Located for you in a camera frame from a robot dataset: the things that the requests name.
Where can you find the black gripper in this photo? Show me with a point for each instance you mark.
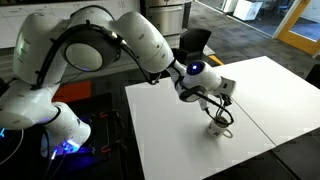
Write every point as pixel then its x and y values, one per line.
pixel 225 99

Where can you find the black office chair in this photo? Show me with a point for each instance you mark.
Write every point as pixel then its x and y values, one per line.
pixel 314 76
pixel 195 41

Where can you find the orange clamp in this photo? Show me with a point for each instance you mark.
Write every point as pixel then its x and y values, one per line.
pixel 106 149

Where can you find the yellow door frame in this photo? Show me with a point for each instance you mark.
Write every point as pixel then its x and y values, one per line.
pixel 295 36

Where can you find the stainless steel appliance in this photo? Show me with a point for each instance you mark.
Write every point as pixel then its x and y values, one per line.
pixel 166 16

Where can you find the white storage box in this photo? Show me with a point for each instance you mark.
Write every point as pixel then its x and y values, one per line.
pixel 247 9

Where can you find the white printed mug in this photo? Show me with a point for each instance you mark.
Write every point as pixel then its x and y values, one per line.
pixel 217 130

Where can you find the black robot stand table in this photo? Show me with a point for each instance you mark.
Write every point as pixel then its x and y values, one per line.
pixel 100 133

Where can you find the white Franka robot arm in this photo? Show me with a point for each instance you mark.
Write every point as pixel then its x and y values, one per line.
pixel 143 36

